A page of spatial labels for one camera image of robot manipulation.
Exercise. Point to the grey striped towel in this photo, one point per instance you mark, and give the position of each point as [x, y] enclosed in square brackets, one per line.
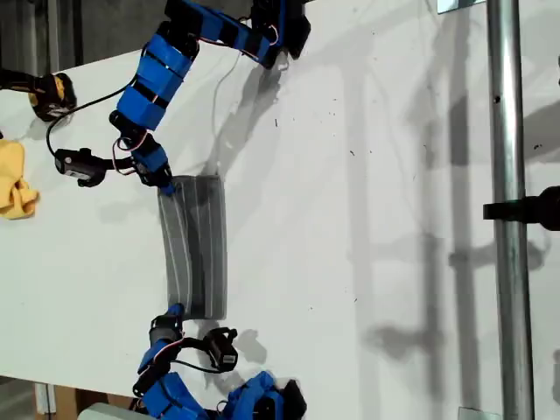
[205, 245]

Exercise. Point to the white box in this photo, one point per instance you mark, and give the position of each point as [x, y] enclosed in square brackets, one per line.
[105, 412]

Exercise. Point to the white table leg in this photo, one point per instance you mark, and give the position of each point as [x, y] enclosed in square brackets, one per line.
[45, 398]

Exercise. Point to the yellow cloth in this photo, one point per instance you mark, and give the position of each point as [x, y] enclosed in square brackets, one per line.
[13, 175]

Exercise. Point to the black clamp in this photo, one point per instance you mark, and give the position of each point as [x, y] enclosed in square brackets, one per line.
[547, 207]

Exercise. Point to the black camera box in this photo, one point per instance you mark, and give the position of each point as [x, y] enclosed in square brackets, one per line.
[221, 350]
[74, 164]

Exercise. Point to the steel post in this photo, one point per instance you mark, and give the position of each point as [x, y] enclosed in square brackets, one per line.
[507, 131]

